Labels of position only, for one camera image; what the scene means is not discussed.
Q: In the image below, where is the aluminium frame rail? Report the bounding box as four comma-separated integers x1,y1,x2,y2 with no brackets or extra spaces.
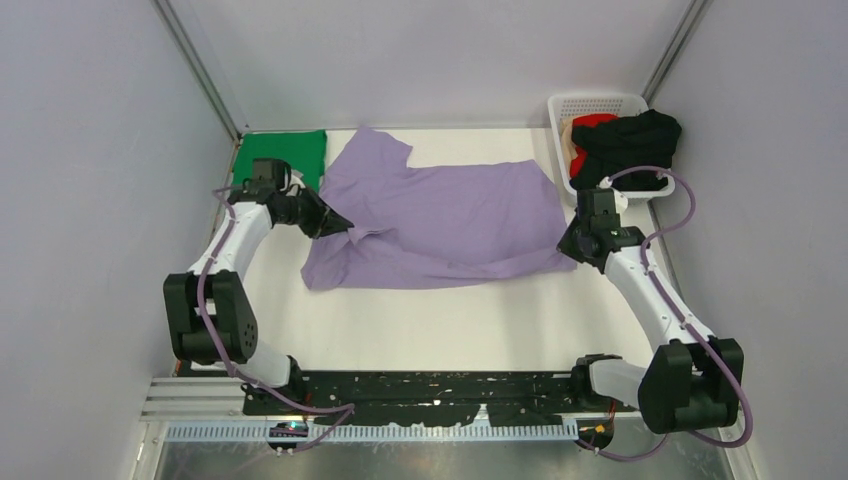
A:
142,372,743,444

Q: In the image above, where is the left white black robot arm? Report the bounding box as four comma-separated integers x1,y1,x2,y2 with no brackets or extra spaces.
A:
163,158,354,414

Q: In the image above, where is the black t shirt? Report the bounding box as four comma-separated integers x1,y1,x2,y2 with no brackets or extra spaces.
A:
569,109,682,190

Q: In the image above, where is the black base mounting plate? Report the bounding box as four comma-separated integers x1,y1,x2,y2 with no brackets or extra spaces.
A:
282,370,632,427

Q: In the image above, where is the red t shirt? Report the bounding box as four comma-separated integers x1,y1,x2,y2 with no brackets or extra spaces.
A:
568,113,618,178

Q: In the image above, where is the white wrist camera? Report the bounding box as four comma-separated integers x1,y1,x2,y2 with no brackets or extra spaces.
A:
597,177,629,214
283,170,307,195

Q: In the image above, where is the white plastic laundry basket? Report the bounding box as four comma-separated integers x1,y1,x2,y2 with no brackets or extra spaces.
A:
548,92,675,202

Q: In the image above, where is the beige t shirt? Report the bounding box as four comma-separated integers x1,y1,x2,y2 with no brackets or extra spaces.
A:
560,116,577,163

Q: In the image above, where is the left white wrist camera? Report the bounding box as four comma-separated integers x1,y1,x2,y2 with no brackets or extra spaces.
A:
283,170,307,195

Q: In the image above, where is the folded green t shirt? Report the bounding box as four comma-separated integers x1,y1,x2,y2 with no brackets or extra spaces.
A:
232,130,328,190

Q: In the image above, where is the purple t shirt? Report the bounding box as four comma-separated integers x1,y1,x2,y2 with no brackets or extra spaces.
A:
301,127,577,291

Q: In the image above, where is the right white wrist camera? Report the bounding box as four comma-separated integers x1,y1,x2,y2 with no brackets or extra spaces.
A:
597,177,629,214

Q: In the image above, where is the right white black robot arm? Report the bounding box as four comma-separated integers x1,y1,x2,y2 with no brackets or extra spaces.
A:
558,189,744,434

